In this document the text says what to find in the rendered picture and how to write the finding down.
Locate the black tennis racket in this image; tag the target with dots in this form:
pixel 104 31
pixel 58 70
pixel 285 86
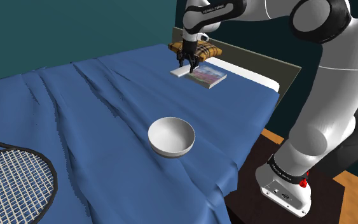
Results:
pixel 8 183

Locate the white flat slab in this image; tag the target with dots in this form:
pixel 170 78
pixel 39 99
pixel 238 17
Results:
pixel 181 71

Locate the dark robot stand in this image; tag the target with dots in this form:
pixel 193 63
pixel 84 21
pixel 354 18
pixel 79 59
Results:
pixel 259 198

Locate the white bowl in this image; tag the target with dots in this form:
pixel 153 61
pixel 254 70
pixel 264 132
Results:
pixel 171 137

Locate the colourful book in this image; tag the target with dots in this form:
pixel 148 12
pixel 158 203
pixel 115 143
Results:
pixel 208 76

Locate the bed with blue sheet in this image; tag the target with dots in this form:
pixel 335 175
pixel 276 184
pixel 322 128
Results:
pixel 98 102

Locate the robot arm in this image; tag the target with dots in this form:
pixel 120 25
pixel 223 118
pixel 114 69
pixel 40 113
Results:
pixel 330 102

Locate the plaid brown pillow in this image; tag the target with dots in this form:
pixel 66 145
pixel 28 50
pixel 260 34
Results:
pixel 208 49

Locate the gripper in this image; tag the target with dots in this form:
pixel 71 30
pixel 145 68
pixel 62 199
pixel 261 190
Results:
pixel 190 47

